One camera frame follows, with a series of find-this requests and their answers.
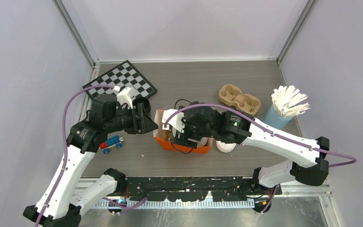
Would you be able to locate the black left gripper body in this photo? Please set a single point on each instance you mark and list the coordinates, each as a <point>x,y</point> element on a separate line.
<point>125,119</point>

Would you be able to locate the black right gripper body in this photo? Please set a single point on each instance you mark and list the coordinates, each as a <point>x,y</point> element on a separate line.
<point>192,132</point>

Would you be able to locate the orange paper bag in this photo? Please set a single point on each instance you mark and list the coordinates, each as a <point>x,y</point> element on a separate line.
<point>165,138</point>

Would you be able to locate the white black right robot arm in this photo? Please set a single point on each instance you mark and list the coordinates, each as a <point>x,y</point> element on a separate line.
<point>305,157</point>

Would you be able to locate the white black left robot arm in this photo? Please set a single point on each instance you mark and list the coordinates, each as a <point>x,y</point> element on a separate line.
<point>60,206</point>

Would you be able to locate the black cup stack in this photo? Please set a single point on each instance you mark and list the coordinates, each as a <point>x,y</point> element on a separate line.
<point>146,104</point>

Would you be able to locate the blue red toy car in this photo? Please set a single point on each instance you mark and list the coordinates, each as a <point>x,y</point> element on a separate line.
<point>112,142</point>

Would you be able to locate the white lid stack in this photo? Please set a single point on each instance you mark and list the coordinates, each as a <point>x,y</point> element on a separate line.
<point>225,147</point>

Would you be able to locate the cardboard cup carrier tray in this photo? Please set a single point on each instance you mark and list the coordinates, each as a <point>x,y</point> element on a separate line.
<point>231,95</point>

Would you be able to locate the black white chessboard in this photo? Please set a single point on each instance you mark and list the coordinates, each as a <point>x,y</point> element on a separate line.
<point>123,75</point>

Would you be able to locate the blue cup holder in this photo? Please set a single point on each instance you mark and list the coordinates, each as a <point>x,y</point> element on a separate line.
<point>275,120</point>

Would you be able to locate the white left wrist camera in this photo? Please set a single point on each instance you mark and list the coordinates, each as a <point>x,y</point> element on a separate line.
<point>125,96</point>

